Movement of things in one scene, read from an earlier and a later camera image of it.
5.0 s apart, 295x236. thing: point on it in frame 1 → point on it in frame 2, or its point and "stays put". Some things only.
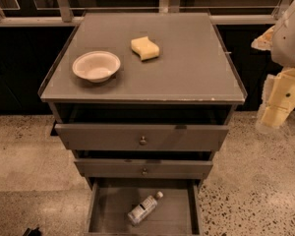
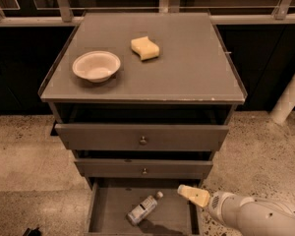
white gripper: [290, 43] → [221, 205]
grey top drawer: [142, 138] stays put
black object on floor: [31, 232] stays put
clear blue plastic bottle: [139, 213] stays put
